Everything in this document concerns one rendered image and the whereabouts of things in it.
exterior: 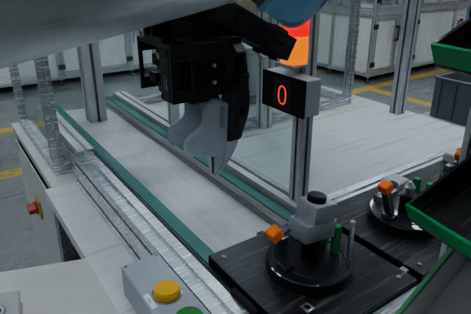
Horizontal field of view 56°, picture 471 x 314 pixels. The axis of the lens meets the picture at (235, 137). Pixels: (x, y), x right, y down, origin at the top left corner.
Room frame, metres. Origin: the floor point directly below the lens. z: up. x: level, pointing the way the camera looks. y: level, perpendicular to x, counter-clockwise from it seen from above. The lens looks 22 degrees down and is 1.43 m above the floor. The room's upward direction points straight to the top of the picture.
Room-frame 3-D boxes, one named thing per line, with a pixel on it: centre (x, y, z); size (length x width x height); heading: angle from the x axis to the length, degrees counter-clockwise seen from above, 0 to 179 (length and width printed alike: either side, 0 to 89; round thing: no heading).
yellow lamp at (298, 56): (0.82, -0.11, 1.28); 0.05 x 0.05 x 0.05
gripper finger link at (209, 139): (0.41, 0.03, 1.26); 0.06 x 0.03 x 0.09; 125
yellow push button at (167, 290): (0.54, 0.11, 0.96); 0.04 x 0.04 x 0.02
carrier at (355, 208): (0.74, -0.33, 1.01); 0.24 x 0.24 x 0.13; 35
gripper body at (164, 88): (0.43, 0.04, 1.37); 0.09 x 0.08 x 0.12; 125
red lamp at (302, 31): (0.82, -0.11, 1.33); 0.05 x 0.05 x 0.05
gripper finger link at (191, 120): (0.44, 0.05, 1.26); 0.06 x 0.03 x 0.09; 125
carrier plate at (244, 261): (0.60, -0.12, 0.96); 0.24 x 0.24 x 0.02; 35
